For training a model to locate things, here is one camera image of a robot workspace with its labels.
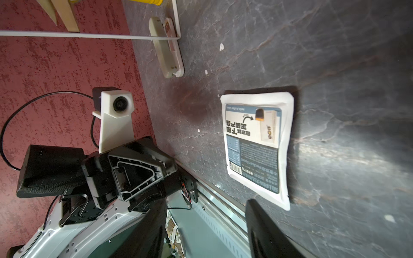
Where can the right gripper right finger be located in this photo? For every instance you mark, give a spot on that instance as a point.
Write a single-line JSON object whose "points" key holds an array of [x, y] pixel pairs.
{"points": [[265, 238]]}

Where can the aluminium rail frame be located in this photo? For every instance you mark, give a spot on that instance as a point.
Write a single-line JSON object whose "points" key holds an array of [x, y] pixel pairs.
{"points": [[205, 222]]}

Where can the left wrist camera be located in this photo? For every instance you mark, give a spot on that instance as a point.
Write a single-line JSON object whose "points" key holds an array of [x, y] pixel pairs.
{"points": [[114, 107]]}

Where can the grey coffee bag bottom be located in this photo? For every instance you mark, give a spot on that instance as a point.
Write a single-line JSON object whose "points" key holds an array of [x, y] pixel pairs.
{"points": [[257, 130]]}

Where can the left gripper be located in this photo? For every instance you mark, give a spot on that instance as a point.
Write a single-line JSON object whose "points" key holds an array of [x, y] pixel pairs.
{"points": [[87, 183]]}

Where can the beige eraser case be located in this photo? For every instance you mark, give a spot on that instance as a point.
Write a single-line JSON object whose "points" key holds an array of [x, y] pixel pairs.
{"points": [[168, 52]]}

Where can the yellow pen cup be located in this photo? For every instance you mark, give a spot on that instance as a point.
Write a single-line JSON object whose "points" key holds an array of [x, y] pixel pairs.
{"points": [[152, 2]]}

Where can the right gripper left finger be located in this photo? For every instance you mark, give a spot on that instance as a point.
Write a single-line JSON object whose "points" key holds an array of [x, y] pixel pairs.
{"points": [[147, 239]]}

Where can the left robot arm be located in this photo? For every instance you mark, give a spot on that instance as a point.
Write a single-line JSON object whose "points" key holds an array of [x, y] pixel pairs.
{"points": [[82, 239]]}

